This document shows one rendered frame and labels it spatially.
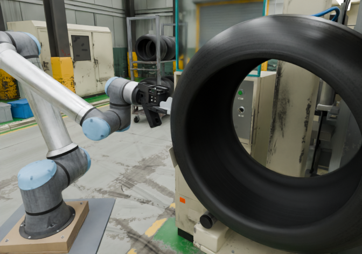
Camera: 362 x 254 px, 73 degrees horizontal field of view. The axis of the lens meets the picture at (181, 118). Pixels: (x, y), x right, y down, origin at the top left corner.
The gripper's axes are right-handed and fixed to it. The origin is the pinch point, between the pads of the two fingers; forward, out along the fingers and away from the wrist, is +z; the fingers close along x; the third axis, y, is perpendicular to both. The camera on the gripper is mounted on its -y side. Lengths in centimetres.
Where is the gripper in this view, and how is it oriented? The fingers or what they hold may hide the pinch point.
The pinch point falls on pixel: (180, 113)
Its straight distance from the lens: 85.0
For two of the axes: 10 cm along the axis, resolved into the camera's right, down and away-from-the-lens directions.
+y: 0.9, -9.3, -3.5
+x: 6.0, -2.3, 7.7
